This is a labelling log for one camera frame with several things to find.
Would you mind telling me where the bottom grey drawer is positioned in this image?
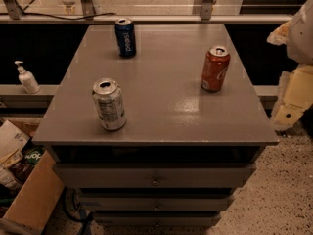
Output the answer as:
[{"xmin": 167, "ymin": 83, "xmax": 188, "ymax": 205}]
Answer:
[{"xmin": 93, "ymin": 211, "xmax": 221, "ymax": 227}]

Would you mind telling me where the grey drawer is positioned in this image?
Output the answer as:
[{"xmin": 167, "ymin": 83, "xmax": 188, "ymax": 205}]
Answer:
[
  {"xmin": 78, "ymin": 194, "xmax": 234, "ymax": 212},
  {"xmin": 53, "ymin": 164, "xmax": 256, "ymax": 188},
  {"xmin": 93, "ymin": 211, "xmax": 221, "ymax": 227}
]

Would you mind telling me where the blue pepsi can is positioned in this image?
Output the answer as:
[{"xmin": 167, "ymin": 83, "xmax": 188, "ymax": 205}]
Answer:
[{"xmin": 114, "ymin": 18, "xmax": 136, "ymax": 58}]

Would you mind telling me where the green snack bag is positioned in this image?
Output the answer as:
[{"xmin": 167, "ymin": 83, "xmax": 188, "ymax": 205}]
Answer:
[{"xmin": 24, "ymin": 148, "xmax": 43, "ymax": 165}]

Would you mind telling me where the black cable under cabinet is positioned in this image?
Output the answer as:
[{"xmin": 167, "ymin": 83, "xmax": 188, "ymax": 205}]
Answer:
[{"xmin": 62, "ymin": 187, "xmax": 94, "ymax": 235}]

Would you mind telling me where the top grey drawer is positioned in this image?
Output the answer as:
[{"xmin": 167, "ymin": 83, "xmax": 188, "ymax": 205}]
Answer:
[{"xmin": 53, "ymin": 164, "xmax": 256, "ymax": 188}]

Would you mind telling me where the white pump soap bottle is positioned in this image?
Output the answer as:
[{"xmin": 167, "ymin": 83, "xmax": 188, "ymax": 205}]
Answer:
[{"xmin": 15, "ymin": 61, "xmax": 40, "ymax": 94}]

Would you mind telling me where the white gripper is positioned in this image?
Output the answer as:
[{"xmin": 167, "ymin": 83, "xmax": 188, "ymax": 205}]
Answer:
[{"xmin": 267, "ymin": 22, "xmax": 313, "ymax": 131}]

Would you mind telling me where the cardboard box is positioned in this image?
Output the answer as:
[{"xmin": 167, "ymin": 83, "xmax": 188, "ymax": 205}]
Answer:
[{"xmin": 0, "ymin": 120, "xmax": 64, "ymax": 235}]

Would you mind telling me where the silver soda can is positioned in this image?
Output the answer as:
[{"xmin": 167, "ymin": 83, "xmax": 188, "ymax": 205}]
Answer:
[{"xmin": 92, "ymin": 78, "xmax": 126, "ymax": 131}]

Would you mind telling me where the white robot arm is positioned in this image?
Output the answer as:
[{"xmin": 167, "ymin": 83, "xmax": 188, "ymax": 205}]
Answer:
[{"xmin": 267, "ymin": 0, "xmax": 313, "ymax": 131}]

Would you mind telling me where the middle grey drawer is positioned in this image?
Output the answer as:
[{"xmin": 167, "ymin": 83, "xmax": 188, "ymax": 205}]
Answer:
[{"xmin": 78, "ymin": 194, "xmax": 234, "ymax": 212}]

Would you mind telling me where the grey drawer cabinet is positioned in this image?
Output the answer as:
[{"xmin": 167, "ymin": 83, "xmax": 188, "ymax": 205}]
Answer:
[{"xmin": 31, "ymin": 23, "xmax": 280, "ymax": 228}]

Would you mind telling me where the red coke can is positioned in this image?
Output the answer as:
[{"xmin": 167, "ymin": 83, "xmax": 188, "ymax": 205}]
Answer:
[{"xmin": 201, "ymin": 45, "xmax": 231, "ymax": 92}]

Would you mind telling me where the black cable on ledge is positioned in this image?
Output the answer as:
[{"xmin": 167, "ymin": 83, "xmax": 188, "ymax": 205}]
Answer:
[{"xmin": 0, "ymin": 11, "xmax": 117, "ymax": 21}]

